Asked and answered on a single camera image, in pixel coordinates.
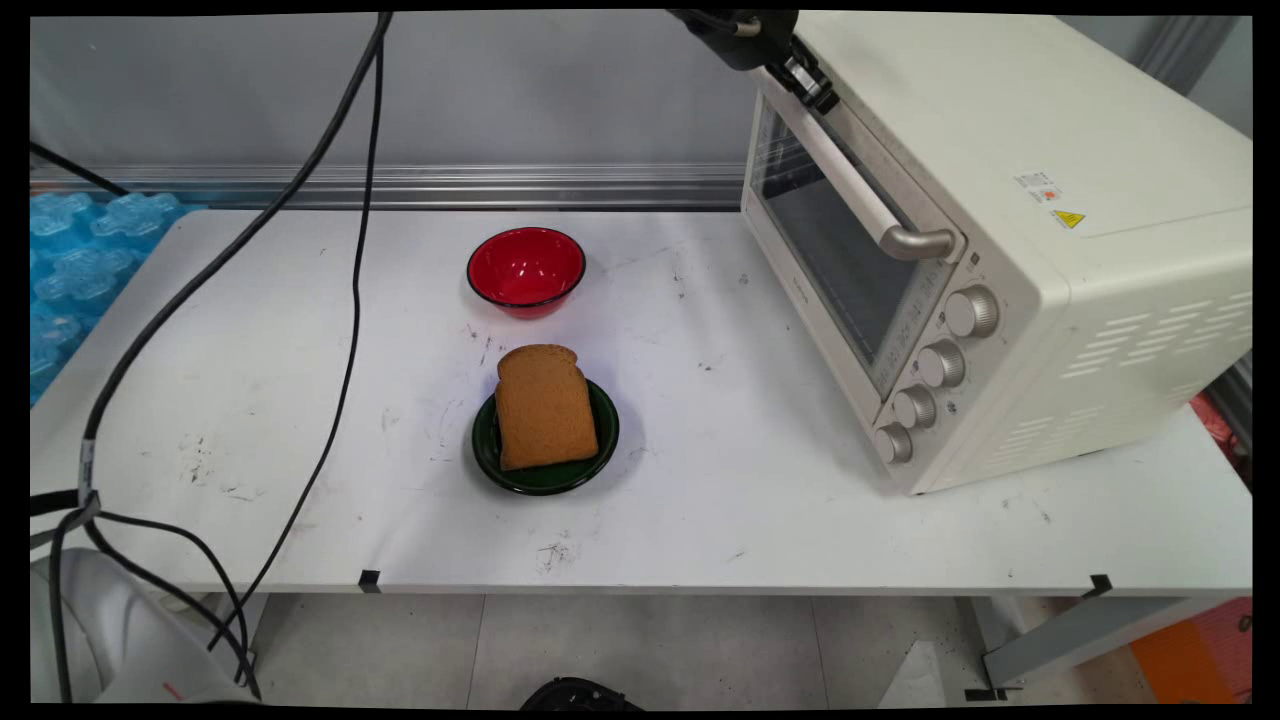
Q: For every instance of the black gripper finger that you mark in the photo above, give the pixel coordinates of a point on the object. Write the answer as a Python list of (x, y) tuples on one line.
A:
[(790, 80), (818, 85)]

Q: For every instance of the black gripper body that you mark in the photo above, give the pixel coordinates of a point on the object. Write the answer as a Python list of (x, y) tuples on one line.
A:
[(740, 35)]

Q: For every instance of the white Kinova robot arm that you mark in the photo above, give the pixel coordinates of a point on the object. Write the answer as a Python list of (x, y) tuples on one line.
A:
[(110, 630)]

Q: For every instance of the silver oven knob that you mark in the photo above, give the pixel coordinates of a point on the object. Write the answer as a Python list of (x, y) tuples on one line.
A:
[(893, 443), (941, 364), (972, 312), (914, 407)]

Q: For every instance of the red glass bowl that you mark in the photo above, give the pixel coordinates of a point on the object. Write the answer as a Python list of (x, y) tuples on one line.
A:
[(526, 270)]

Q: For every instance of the cream toaster oven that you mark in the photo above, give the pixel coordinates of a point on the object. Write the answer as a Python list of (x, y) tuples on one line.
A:
[(1060, 300)]

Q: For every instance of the brown bread slice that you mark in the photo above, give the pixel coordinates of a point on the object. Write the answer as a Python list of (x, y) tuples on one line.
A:
[(545, 410)]

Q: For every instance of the dark green plate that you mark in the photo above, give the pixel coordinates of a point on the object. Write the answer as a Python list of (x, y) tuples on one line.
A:
[(548, 478)]

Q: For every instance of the red patterned item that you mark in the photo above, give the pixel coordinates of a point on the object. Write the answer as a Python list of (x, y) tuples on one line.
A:
[(1222, 430)]

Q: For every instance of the black tape piece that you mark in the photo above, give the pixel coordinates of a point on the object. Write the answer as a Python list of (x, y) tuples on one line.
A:
[(1100, 586), (369, 580)]

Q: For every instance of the grey table leg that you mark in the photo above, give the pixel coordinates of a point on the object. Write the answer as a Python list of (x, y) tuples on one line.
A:
[(1080, 635), (245, 620)]

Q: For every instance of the black round object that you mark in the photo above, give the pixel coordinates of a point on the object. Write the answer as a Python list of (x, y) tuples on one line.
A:
[(578, 694)]

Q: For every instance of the orange box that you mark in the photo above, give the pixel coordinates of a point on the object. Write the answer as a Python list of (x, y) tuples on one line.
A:
[(1195, 655)]

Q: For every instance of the aluminium rail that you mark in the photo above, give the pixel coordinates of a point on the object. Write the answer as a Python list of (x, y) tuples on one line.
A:
[(600, 186)]

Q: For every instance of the grey aluminium post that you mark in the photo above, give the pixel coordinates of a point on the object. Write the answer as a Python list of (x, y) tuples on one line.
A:
[(1185, 50)]

